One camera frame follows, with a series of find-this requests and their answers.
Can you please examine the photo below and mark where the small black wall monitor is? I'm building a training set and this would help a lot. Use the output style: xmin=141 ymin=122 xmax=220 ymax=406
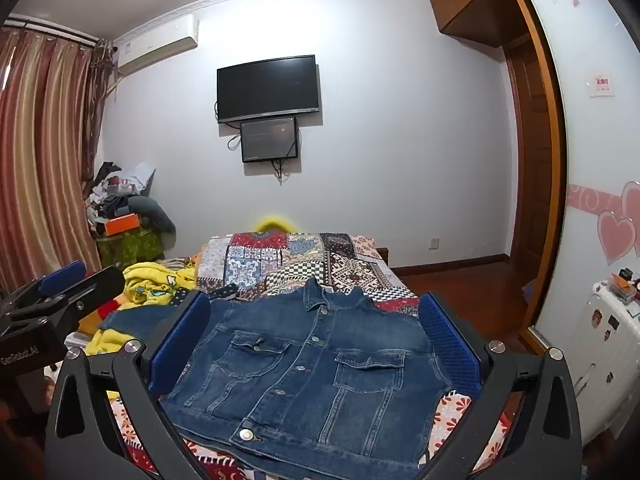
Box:
xmin=239 ymin=116 xmax=300 ymax=164

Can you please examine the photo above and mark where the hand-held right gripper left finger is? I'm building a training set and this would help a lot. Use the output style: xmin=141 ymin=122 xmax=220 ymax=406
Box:
xmin=44 ymin=290 xmax=236 ymax=480

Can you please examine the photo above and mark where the wooden overhead cabinet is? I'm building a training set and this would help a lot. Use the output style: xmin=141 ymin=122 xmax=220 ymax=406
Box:
xmin=427 ymin=0 xmax=532 ymax=50

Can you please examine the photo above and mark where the white sliding wardrobe door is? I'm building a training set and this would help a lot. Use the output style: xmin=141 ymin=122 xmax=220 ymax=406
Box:
xmin=515 ymin=0 xmax=640 ymax=361

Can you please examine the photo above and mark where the patchwork bedspread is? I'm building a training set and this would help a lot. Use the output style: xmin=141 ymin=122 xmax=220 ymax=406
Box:
xmin=45 ymin=231 xmax=526 ymax=480

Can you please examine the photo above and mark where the yellow round object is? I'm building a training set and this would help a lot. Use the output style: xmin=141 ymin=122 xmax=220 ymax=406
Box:
xmin=254 ymin=216 xmax=296 ymax=235

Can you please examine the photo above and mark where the red and white sticker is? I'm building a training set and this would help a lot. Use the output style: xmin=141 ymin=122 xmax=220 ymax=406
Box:
xmin=586 ymin=72 xmax=615 ymax=97

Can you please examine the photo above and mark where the pile of clothes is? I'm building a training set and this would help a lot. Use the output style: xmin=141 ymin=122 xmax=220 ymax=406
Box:
xmin=85 ymin=161 xmax=177 ymax=237

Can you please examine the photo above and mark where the wooden door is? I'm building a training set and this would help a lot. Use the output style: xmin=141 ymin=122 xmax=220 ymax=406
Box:
xmin=502 ymin=35 xmax=557 ymax=311

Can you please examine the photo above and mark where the dark grey garment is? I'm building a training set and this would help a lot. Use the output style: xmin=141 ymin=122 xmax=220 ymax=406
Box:
xmin=127 ymin=195 xmax=177 ymax=235

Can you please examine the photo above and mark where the white air conditioner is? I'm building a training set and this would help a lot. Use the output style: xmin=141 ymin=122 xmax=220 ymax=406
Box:
xmin=116 ymin=14 xmax=199 ymax=77

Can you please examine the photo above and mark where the blue denim jacket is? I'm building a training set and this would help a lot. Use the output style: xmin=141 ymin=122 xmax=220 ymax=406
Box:
xmin=100 ymin=277 xmax=453 ymax=480

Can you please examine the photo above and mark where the orange box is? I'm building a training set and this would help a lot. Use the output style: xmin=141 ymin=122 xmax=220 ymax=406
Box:
xmin=104 ymin=213 xmax=141 ymax=236

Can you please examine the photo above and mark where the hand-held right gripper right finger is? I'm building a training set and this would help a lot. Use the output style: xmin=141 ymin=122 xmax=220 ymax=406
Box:
xmin=415 ymin=291 xmax=584 ymax=480

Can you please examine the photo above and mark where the green patterned cloth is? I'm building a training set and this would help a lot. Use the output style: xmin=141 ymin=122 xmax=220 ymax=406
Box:
xmin=96 ymin=227 xmax=166 ymax=267

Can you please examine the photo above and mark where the white cabinet with stickers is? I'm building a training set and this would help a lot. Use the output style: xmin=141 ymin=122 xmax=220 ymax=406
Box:
xmin=570 ymin=280 xmax=640 ymax=453

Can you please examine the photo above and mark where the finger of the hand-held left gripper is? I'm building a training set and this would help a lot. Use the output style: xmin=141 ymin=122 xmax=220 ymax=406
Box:
xmin=0 ymin=261 xmax=87 ymax=313
xmin=0 ymin=266 xmax=126 ymax=335

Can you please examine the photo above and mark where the striped red curtain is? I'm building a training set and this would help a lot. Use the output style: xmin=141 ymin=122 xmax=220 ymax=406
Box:
xmin=0 ymin=25 xmax=117 ymax=303

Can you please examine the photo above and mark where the black wall television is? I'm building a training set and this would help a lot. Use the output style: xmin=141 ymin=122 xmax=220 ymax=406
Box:
xmin=216 ymin=54 xmax=321 ymax=125

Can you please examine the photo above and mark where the yellow cartoon blanket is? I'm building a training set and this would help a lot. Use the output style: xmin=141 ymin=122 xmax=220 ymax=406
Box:
xmin=82 ymin=261 xmax=201 ymax=356

